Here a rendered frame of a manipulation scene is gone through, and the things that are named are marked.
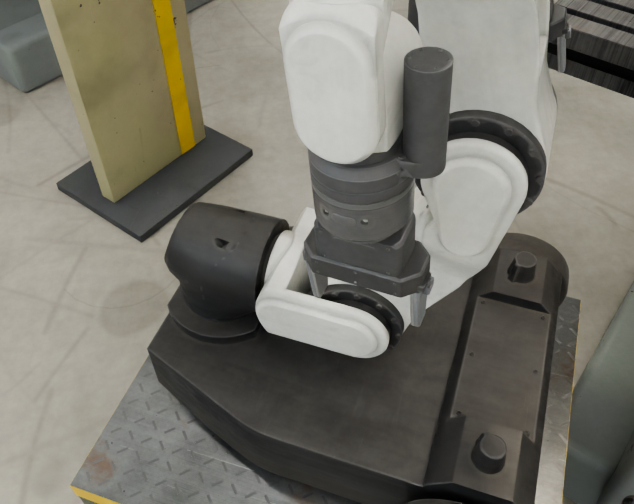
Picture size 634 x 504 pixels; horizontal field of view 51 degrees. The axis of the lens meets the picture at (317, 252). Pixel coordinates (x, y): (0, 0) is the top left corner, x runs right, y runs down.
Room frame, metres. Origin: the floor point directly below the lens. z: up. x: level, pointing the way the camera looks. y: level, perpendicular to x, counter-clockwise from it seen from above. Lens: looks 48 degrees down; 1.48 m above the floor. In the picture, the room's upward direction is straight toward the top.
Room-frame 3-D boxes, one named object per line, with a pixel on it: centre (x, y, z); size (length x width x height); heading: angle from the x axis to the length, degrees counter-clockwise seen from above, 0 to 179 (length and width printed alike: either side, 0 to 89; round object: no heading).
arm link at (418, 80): (0.43, -0.05, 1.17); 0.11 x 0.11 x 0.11; 68
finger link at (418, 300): (0.39, -0.10, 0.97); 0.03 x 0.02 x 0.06; 156
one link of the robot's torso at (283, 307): (0.65, -0.03, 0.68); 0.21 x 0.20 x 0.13; 71
